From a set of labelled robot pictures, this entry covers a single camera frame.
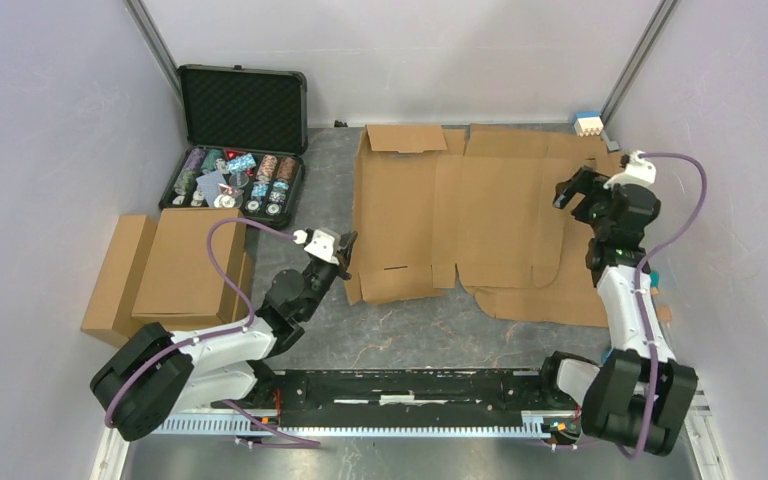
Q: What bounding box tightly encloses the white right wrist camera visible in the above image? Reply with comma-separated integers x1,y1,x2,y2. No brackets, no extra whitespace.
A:
604,150,657,190

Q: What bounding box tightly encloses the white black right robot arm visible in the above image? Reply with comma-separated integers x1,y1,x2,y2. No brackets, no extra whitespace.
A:
537,166,698,457

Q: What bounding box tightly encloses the lower flat cardboard sheet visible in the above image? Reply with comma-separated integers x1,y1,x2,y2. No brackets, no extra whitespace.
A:
455,125,620,327

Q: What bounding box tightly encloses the black poker chip case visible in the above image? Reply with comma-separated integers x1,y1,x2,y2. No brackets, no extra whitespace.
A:
159,65,309,229

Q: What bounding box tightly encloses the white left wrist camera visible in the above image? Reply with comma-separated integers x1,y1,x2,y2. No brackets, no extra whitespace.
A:
293,228,341,265

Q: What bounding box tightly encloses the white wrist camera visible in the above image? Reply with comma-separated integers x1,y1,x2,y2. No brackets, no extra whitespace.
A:
293,228,341,265
604,150,657,190

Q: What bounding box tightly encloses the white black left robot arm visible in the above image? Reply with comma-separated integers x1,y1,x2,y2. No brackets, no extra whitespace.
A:
90,229,358,441

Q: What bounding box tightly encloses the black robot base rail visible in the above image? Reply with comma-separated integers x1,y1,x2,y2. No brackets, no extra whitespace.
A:
236,368,580,429

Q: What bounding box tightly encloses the white blue toy block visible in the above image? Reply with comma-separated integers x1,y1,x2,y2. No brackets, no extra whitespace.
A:
573,111,604,137

